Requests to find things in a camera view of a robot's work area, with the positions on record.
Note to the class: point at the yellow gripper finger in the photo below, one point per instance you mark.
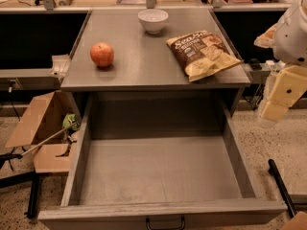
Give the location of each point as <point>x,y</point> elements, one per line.
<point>266,40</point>
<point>282,90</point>

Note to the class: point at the red apple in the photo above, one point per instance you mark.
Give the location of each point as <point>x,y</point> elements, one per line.
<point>102,54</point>

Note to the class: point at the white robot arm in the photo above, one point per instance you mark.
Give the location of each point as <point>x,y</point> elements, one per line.
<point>288,40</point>

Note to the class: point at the open grey top drawer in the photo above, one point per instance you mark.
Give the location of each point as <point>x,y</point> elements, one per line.
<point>115,184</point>

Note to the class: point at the white power strip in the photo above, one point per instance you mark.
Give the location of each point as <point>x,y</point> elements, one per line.
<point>275,66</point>

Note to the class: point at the brown yellow chip bag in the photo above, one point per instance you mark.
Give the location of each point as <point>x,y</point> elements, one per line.
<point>201,54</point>

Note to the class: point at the black bar right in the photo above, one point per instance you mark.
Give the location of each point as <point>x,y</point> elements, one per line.
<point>274,171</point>

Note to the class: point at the white ceramic bowl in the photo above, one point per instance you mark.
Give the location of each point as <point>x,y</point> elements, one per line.
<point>153,21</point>

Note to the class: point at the cardboard corner bottom right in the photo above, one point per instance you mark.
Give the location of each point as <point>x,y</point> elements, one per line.
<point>298,222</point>

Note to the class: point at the grey metal cabinet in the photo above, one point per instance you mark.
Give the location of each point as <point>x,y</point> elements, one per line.
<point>144,93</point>

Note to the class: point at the green object in box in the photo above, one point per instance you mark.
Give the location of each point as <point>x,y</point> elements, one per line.
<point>70,120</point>

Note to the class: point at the thin metal rod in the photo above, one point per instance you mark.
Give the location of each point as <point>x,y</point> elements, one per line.
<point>46,140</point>

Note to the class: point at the brown cardboard box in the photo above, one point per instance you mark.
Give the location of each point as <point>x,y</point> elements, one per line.
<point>43,118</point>

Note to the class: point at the black stand leg left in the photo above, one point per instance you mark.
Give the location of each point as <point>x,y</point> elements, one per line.
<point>33,199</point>

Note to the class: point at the black drawer handle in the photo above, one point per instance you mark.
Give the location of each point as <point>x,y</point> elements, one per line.
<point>165,224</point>

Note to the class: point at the white plastic bracket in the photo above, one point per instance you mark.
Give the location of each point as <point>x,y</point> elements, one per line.
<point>60,66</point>

